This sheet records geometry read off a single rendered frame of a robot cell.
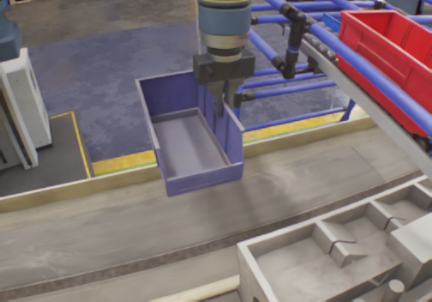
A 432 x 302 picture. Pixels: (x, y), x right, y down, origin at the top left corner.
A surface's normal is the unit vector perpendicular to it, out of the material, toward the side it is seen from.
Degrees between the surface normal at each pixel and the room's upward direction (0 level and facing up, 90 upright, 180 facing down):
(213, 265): 0
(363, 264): 10
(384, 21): 94
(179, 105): 88
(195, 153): 0
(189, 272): 0
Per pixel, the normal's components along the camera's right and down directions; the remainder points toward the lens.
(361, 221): -0.06, -0.88
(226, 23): 0.09, 0.61
